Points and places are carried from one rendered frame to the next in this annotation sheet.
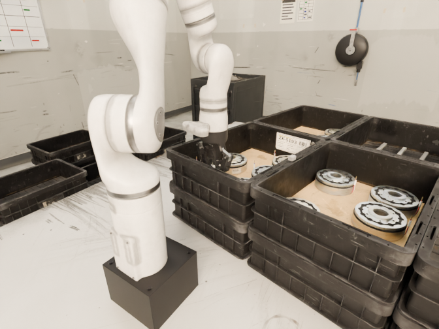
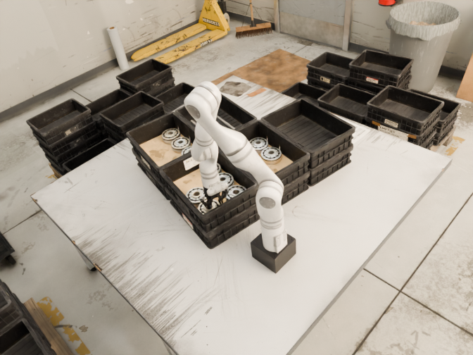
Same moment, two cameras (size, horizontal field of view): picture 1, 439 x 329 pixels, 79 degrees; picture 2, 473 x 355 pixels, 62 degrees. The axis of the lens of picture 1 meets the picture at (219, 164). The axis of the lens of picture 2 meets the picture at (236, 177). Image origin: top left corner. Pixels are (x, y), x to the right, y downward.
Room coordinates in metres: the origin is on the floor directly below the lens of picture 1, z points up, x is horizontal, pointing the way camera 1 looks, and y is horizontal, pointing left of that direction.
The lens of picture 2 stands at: (0.23, 1.16, 2.11)
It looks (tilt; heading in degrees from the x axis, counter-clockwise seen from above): 42 degrees down; 286
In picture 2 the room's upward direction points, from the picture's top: 8 degrees counter-clockwise
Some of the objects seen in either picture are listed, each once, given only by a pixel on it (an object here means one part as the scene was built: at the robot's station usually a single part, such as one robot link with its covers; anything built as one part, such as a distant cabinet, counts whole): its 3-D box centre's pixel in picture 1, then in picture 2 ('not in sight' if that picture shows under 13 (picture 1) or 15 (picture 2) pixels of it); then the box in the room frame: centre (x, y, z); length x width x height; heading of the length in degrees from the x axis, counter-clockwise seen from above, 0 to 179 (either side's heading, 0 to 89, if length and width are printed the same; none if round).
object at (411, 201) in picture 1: (394, 196); (257, 143); (0.56, -0.43, 0.86); 0.10 x 0.10 x 0.01
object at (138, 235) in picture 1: (140, 225); (272, 229); (0.42, 0.15, 0.89); 0.09 x 0.09 x 0.17; 56
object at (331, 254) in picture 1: (349, 200); (260, 158); (0.53, -0.30, 0.87); 0.40 x 0.30 x 0.11; 136
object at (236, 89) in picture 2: not in sight; (234, 87); (0.87, -1.25, 0.71); 0.22 x 0.19 x 0.01; 146
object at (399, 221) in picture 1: (379, 215); (271, 153); (0.49, -0.35, 0.86); 0.10 x 0.10 x 0.01
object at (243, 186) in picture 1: (249, 147); (207, 178); (0.74, -0.09, 0.92); 0.40 x 0.30 x 0.02; 136
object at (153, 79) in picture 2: not in sight; (150, 94); (1.76, -1.71, 0.37); 0.40 x 0.30 x 0.45; 56
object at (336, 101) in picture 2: not in sight; (348, 117); (0.06, -1.47, 0.31); 0.40 x 0.30 x 0.34; 146
